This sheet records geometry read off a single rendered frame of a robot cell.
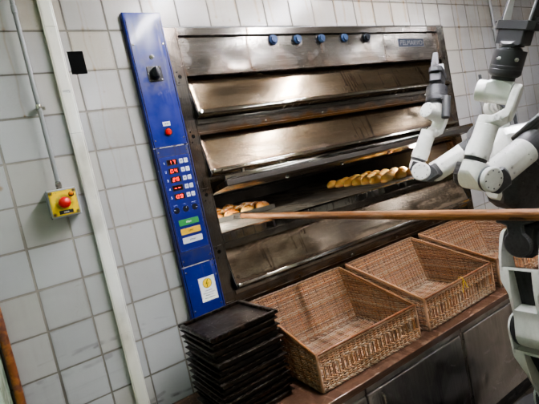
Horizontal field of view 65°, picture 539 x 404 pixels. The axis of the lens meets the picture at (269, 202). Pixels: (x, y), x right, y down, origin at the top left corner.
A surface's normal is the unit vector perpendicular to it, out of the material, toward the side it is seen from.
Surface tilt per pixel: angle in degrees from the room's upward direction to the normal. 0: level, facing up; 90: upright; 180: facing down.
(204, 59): 90
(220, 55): 90
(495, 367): 92
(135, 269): 90
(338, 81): 70
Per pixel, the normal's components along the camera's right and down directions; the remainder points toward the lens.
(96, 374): 0.53, -0.04
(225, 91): 0.41, -0.40
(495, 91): -0.62, 0.24
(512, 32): -0.88, 0.10
